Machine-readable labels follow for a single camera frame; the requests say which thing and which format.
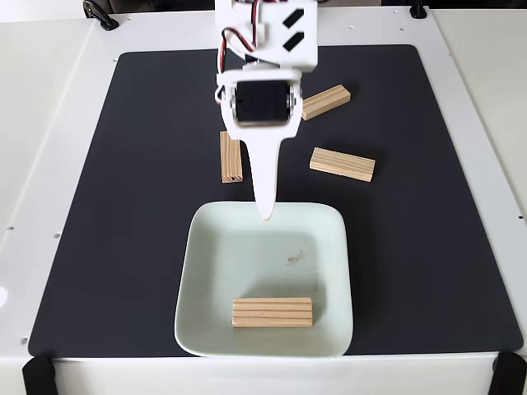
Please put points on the pale green square plate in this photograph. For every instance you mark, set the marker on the pale green square plate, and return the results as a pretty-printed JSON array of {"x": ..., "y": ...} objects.
[{"x": 214, "y": 247}]

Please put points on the black table clamp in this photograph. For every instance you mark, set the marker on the black table clamp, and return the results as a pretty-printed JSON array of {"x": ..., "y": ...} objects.
[
  {"x": 418, "y": 10},
  {"x": 101, "y": 14}
]

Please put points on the grooved wooden block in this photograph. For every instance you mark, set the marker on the grooved wooden block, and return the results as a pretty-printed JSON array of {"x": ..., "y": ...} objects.
[
  {"x": 327, "y": 100},
  {"x": 342, "y": 164},
  {"x": 230, "y": 164},
  {"x": 271, "y": 312}
]

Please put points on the black rubber mat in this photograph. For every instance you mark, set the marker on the black rubber mat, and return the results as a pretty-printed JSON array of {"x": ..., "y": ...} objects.
[{"x": 123, "y": 205}]

